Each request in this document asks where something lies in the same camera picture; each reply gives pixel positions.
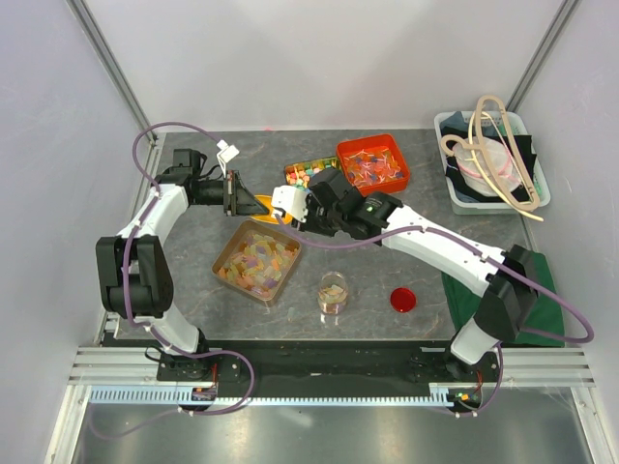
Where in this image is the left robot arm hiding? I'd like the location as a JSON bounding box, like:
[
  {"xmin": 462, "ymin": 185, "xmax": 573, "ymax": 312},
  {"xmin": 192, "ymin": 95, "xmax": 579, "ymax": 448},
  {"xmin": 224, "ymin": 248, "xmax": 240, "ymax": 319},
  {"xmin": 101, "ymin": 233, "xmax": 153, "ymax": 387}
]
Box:
[{"xmin": 96, "ymin": 149, "xmax": 268, "ymax": 380}]

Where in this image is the yellow plastic scoop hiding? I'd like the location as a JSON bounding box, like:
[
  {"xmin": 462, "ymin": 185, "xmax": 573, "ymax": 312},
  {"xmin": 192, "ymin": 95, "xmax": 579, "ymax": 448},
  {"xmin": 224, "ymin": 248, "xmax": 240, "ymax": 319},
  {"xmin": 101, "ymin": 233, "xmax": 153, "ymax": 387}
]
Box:
[{"xmin": 251, "ymin": 194, "xmax": 278, "ymax": 224}]

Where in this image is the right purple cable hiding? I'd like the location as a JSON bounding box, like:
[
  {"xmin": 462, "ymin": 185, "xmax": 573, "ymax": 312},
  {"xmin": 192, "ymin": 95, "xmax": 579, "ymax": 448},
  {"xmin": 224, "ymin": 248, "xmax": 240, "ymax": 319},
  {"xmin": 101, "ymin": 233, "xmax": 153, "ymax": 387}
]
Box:
[{"xmin": 273, "ymin": 207, "xmax": 595, "ymax": 420}]

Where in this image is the red jar lid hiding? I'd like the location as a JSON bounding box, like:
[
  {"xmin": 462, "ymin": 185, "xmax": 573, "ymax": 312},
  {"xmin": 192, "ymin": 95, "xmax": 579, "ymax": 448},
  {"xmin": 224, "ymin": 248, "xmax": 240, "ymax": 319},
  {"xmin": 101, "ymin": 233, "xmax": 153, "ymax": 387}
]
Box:
[{"xmin": 390, "ymin": 287, "xmax": 417, "ymax": 313}]

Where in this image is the clear glass jar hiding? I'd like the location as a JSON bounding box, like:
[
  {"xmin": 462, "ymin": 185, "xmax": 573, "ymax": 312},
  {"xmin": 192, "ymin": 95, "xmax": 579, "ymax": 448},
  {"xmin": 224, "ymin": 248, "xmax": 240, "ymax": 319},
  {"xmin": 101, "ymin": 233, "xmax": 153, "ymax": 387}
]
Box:
[{"xmin": 317, "ymin": 272, "xmax": 349, "ymax": 327}]

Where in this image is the brown tin of popsicle candies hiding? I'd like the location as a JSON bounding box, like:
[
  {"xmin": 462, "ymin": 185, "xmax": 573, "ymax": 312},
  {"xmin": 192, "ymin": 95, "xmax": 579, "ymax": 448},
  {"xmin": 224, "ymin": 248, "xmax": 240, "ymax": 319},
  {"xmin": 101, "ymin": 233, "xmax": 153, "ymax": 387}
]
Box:
[{"xmin": 212, "ymin": 219, "xmax": 302, "ymax": 306}]

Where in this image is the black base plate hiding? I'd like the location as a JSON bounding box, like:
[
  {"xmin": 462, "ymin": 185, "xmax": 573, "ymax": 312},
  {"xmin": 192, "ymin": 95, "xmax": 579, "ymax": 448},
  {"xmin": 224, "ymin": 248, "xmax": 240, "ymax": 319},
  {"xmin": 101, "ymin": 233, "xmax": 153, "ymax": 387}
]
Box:
[{"xmin": 157, "ymin": 340, "xmax": 499, "ymax": 396}]

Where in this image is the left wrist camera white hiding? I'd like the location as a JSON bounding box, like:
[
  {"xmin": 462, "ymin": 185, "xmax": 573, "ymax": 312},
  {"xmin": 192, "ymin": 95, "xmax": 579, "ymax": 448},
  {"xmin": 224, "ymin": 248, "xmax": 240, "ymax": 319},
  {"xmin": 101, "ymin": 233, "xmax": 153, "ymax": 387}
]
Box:
[{"xmin": 217, "ymin": 139, "xmax": 240, "ymax": 173}]

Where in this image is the tin of colourful star candies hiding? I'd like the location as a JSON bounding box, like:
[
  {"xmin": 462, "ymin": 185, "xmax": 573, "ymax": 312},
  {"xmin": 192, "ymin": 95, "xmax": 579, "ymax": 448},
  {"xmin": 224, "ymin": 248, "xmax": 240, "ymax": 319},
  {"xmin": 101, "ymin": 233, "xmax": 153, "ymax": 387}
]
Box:
[{"xmin": 283, "ymin": 157, "xmax": 340, "ymax": 189}]

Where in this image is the purple cable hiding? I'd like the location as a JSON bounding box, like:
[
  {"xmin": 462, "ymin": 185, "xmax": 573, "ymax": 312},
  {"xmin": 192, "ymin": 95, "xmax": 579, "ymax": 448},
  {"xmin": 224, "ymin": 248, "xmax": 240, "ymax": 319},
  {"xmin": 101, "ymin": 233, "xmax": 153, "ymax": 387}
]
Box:
[
  {"xmin": 88, "ymin": 121, "xmax": 257, "ymax": 440},
  {"xmin": 273, "ymin": 207, "xmax": 595, "ymax": 420}
]

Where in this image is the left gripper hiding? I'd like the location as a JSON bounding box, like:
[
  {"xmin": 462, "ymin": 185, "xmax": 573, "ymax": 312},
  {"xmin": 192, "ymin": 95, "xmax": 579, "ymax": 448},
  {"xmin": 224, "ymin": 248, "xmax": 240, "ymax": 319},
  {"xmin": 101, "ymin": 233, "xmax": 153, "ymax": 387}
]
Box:
[{"xmin": 192, "ymin": 171, "xmax": 269, "ymax": 218}]

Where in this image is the white laundry basket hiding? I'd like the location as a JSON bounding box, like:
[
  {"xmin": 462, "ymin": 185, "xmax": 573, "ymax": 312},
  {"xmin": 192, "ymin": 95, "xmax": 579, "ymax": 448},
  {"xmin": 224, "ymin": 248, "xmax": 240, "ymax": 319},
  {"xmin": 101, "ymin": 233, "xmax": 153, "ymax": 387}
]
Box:
[{"xmin": 434, "ymin": 110, "xmax": 551, "ymax": 218}]

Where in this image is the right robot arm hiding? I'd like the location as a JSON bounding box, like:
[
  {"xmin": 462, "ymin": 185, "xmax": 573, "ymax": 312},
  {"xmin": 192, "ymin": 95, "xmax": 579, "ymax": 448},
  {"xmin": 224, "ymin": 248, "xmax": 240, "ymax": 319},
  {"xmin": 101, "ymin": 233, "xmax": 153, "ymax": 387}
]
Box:
[{"xmin": 299, "ymin": 168, "xmax": 539, "ymax": 381}]

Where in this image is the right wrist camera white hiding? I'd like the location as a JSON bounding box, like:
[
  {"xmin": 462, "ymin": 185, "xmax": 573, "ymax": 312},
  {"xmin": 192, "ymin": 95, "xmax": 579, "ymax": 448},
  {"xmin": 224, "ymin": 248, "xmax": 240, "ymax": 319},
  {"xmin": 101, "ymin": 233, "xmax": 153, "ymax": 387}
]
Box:
[{"xmin": 271, "ymin": 185, "xmax": 309, "ymax": 224}]

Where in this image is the green cloth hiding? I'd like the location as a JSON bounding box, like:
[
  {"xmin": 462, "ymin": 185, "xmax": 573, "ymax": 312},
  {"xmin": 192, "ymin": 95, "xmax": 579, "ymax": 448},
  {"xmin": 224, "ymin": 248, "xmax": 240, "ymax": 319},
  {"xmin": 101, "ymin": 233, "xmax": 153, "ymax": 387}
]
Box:
[{"xmin": 441, "ymin": 252, "xmax": 565, "ymax": 348}]

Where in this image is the beige clothes hanger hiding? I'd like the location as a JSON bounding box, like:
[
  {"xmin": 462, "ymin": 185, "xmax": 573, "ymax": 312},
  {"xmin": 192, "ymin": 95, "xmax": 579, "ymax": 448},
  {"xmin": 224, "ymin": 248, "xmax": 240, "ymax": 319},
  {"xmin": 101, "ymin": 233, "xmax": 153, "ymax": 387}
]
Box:
[{"xmin": 440, "ymin": 95, "xmax": 544, "ymax": 222}]

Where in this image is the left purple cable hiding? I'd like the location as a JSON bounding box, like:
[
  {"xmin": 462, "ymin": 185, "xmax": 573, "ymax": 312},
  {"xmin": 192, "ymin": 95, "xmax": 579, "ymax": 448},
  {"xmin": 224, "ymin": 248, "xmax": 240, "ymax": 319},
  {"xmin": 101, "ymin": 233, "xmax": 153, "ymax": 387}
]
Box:
[{"xmin": 88, "ymin": 121, "xmax": 257, "ymax": 440}]

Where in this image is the orange box of candies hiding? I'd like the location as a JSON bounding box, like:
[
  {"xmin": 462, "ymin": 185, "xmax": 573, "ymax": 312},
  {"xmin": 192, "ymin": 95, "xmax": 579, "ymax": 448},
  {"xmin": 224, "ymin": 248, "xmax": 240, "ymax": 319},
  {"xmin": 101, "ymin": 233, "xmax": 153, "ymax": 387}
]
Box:
[{"xmin": 336, "ymin": 133, "xmax": 410, "ymax": 196}]

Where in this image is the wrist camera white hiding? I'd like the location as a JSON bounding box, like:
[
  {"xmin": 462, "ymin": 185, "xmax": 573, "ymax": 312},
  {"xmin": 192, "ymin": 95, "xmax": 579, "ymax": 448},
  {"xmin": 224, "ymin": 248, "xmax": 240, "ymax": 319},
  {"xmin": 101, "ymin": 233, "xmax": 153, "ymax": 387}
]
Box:
[
  {"xmin": 271, "ymin": 185, "xmax": 309, "ymax": 224},
  {"xmin": 217, "ymin": 139, "xmax": 240, "ymax": 173}
]

